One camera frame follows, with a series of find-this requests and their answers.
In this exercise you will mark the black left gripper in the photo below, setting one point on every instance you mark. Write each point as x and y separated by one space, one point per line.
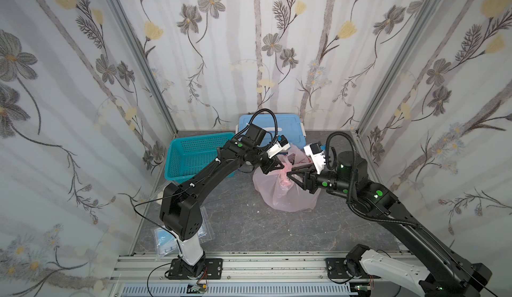
268 161

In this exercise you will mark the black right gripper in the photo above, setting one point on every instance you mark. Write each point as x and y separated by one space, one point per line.
310 177

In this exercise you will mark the pink plastic bag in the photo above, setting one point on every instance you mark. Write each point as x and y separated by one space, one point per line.
281 193

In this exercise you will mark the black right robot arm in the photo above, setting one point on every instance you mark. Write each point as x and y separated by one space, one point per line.
442 272

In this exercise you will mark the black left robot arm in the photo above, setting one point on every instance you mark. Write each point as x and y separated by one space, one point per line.
181 204

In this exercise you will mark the blue lidded storage box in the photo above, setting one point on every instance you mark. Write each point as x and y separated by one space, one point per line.
288 125

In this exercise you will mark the teal plastic basket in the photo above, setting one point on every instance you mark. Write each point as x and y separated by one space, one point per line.
189 155

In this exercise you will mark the packet of blue face masks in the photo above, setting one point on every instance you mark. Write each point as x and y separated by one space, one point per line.
166 244

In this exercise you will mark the small green circuit board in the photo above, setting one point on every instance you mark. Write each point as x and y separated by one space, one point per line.
196 288

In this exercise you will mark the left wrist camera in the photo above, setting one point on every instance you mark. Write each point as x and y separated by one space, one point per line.
281 145

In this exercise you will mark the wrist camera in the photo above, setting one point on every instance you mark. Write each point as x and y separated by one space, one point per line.
316 152
281 145

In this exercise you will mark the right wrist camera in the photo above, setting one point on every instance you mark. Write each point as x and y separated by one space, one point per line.
316 152

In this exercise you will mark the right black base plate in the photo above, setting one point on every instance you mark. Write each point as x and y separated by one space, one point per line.
340 269

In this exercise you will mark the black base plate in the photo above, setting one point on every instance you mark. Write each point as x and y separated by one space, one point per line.
206 268
340 269

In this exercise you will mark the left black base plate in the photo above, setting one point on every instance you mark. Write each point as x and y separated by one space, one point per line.
206 268

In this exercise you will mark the aluminium mounting rail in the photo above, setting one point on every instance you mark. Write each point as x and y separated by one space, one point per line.
260 267

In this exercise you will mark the white slotted cable duct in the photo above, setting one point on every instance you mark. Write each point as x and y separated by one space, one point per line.
240 289

